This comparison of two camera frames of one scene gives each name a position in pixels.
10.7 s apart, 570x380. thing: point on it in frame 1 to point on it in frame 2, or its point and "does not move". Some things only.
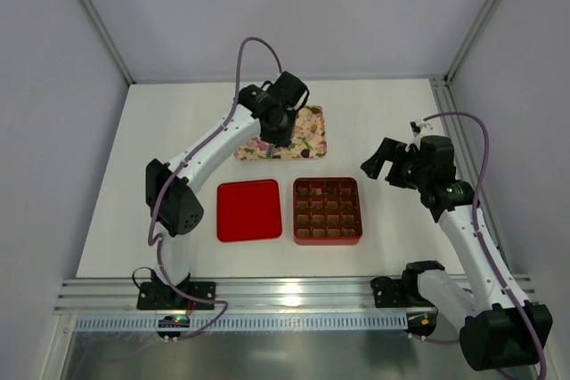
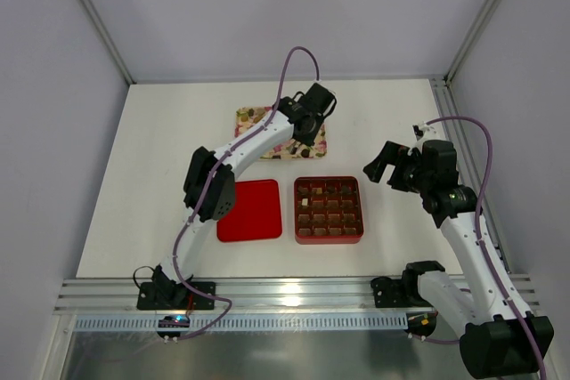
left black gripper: [276, 138] to [307, 132]
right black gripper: [396, 166] does not move
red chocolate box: [326, 211] does not move
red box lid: [248, 210] does not move
